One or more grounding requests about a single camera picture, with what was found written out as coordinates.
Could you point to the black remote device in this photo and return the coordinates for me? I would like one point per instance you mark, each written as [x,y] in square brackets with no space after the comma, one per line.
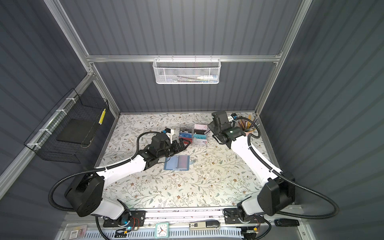
[286,223]

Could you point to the blue leather card holder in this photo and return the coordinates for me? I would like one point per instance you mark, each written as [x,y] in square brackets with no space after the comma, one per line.
[171,164]

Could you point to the clear acrylic card display stand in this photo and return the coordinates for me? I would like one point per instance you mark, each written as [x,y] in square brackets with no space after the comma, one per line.
[193,134]

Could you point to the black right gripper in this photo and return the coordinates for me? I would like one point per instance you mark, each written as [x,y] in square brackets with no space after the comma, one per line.
[211,126]

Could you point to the teal VIP card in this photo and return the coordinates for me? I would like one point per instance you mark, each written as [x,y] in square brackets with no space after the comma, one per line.
[198,136]

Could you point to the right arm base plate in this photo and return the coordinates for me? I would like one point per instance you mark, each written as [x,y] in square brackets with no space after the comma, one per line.
[235,216]

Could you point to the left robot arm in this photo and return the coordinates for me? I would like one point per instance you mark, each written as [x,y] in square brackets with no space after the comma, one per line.
[86,192]

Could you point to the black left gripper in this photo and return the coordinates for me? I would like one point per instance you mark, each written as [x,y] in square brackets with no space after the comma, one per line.
[181,147]

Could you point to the grey black handheld device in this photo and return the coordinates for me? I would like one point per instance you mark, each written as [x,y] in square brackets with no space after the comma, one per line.
[205,225]

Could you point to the small label packet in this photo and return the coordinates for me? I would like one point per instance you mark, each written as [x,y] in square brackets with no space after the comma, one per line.
[78,232]

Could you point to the small white desk clock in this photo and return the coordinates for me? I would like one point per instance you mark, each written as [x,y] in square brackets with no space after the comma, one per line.
[162,230]

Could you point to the blue VIP card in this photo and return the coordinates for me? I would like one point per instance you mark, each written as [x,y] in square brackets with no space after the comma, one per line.
[186,135]

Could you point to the white wire mesh basket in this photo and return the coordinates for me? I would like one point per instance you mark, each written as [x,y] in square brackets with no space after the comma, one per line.
[165,71]

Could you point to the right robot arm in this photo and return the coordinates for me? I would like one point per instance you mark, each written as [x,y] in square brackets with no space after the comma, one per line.
[276,193]

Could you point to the pink VIP card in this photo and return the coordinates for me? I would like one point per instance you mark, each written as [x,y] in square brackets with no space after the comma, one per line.
[201,127]

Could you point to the black VIP logo card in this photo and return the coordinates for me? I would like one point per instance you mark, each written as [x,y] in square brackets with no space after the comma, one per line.
[186,130]

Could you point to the markers in mesh basket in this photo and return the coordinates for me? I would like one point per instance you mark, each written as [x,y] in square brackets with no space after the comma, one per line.
[210,79]

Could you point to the black wire wall basket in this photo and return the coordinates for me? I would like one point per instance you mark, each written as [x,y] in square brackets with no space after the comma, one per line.
[71,134]

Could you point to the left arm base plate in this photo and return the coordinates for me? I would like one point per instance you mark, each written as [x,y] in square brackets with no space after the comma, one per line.
[129,220]

